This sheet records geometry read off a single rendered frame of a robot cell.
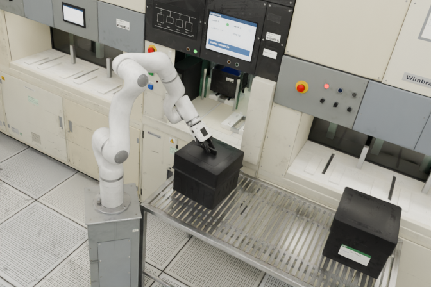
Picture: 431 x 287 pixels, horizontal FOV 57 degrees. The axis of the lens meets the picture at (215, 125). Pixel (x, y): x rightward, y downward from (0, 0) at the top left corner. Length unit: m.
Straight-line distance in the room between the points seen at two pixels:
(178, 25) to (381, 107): 1.18
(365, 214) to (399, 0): 0.99
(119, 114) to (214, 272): 1.46
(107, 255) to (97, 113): 1.16
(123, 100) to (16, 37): 1.92
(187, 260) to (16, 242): 1.19
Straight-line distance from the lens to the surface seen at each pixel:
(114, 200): 2.16
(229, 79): 2.91
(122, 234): 2.23
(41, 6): 3.12
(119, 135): 1.91
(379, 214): 2.12
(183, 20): 2.35
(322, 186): 2.39
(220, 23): 2.23
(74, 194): 3.47
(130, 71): 1.79
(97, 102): 3.04
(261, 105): 2.21
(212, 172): 2.06
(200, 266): 2.94
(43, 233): 3.20
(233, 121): 2.74
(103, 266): 2.39
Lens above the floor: 2.27
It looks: 31 degrees down
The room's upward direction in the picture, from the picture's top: 8 degrees clockwise
